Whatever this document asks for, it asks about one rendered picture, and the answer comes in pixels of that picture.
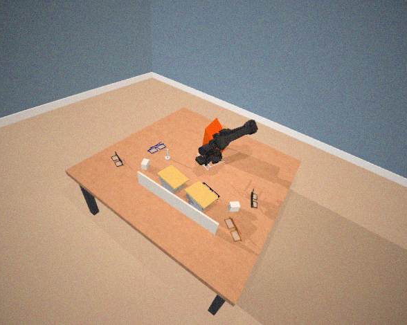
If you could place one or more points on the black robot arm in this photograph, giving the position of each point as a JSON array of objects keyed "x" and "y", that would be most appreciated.
[{"x": 223, "y": 139}]

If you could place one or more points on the black-framed clear glasses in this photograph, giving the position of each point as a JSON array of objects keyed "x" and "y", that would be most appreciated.
[{"x": 118, "y": 163}]

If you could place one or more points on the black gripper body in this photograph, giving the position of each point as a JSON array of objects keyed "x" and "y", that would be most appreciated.
[{"x": 202, "y": 160}]

